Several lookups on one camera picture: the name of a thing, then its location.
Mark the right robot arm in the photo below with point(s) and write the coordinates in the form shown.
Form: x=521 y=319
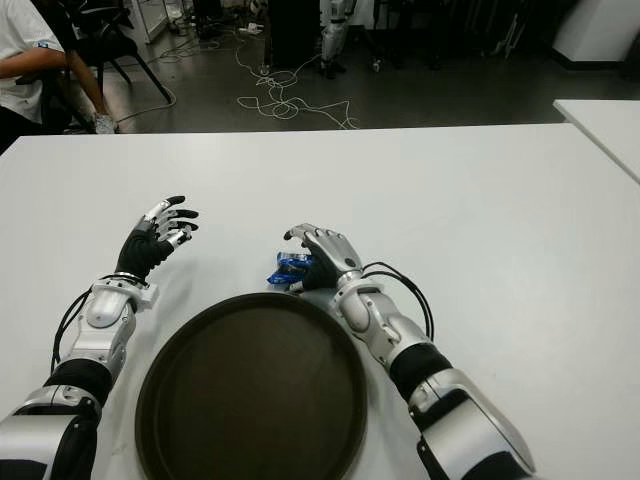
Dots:
x=415 y=345

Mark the white display cabinet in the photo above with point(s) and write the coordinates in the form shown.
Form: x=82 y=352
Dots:
x=150 y=20

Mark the black tall cabinet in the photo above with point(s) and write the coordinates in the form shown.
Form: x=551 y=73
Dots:
x=295 y=35

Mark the black office chair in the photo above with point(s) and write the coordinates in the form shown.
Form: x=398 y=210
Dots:
x=105 y=47

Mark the blue Oreo packet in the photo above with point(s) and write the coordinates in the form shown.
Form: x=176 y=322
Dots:
x=287 y=267

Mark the person in white shirt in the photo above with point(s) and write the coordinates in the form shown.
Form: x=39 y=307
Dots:
x=20 y=60

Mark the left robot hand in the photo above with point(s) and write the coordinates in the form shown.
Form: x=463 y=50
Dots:
x=142 y=250

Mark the white pedestal counter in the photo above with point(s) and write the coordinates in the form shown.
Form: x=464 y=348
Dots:
x=595 y=30

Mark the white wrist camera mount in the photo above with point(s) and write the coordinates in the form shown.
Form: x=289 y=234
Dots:
x=147 y=297

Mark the white side table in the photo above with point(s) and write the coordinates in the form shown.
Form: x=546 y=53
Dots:
x=610 y=130

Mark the white humanoid robot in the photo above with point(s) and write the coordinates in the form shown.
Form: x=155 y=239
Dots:
x=334 y=40

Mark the dark brown round tray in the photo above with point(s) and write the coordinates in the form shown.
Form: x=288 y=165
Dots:
x=250 y=390

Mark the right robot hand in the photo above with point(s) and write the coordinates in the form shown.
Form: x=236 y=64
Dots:
x=335 y=250

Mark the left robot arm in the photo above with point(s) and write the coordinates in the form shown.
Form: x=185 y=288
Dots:
x=100 y=320

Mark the white power strip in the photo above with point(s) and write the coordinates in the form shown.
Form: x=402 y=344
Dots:
x=251 y=29

